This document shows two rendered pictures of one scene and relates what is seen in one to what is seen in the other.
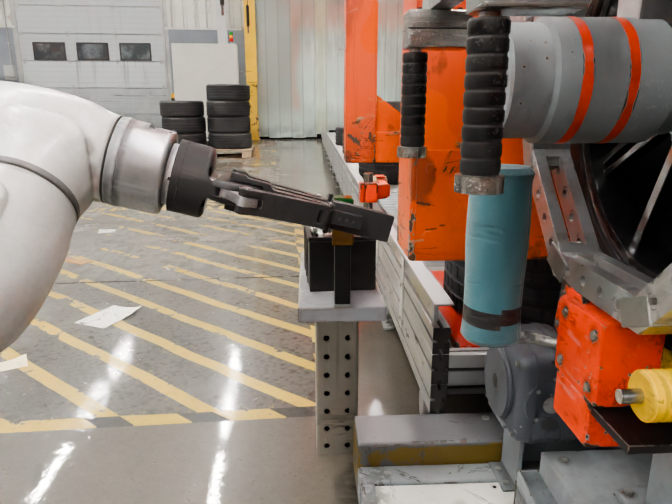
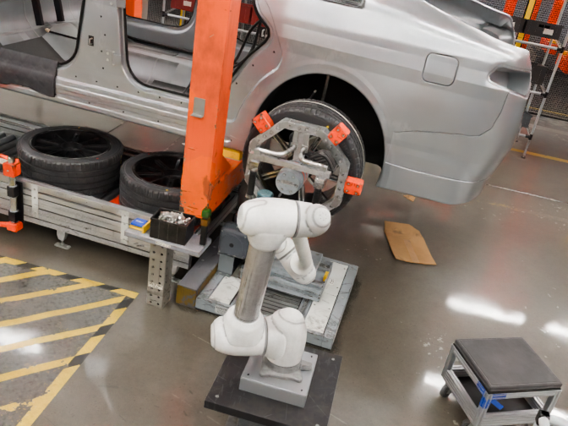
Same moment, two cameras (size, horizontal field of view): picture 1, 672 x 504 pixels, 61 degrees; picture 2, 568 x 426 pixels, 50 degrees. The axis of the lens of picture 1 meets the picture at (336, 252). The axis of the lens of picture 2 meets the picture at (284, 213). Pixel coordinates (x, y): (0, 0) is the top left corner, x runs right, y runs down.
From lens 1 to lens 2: 2.84 m
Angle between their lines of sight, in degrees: 71
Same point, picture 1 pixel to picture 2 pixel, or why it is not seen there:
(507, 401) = (242, 249)
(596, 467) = not seen: hidden behind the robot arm
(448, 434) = (205, 271)
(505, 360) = (238, 237)
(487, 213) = not seen: hidden behind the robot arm
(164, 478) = (144, 350)
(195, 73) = not seen: outside the picture
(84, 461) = (110, 371)
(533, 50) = (300, 179)
